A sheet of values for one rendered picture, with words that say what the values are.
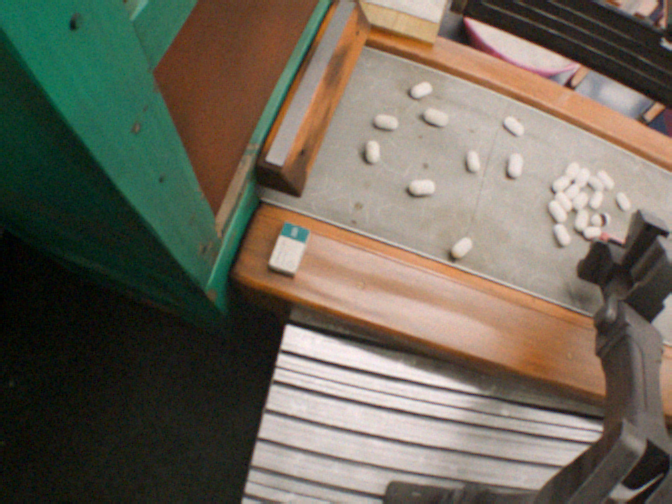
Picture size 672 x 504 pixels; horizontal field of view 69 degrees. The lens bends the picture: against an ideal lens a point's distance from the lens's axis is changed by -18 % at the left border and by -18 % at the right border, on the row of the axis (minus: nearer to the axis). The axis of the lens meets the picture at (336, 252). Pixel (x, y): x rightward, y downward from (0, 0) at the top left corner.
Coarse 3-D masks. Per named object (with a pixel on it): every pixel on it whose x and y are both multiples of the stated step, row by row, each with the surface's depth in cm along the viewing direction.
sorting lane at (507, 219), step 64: (384, 64) 88; (448, 128) 85; (576, 128) 86; (320, 192) 81; (384, 192) 82; (448, 192) 82; (512, 192) 83; (640, 192) 84; (448, 256) 80; (512, 256) 80; (576, 256) 81
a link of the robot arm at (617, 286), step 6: (624, 276) 66; (612, 282) 67; (618, 282) 66; (624, 282) 65; (630, 282) 65; (606, 288) 67; (612, 288) 66; (618, 288) 65; (624, 288) 64; (630, 288) 64; (606, 294) 67; (618, 294) 64; (624, 294) 63; (606, 300) 66
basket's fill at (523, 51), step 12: (480, 24) 92; (492, 36) 91; (504, 36) 91; (504, 48) 91; (516, 48) 91; (528, 48) 91; (540, 48) 92; (528, 60) 90; (540, 60) 90; (552, 60) 91; (564, 60) 91
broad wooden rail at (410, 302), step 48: (336, 240) 77; (240, 288) 82; (288, 288) 75; (336, 288) 76; (384, 288) 76; (432, 288) 76; (480, 288) 77; (384, 336) 78; (432, 336) 75; (480, 336) 75; (528, 336) 75; (576, 336) 75; (528, 384) 80; (576, 384) 74
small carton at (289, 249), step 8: (288, 224) 75; (288, 232) 75; (296, 232) 75; (304, 232) 75; (280, 240) 75; (288, 240) 75; (296, 240) 75; (304, 240) 75; (280, 248) 75; (288, 248) 75; (296, 248) 75; (304, 248) 76; (272, 256) 74; (280, 256) 74; (288, 256) 74; (296, 256) 74; (272, 264) 74; (280, 264) 74; (288, 264) 74; (296, 264) 74; (288, 272) 75
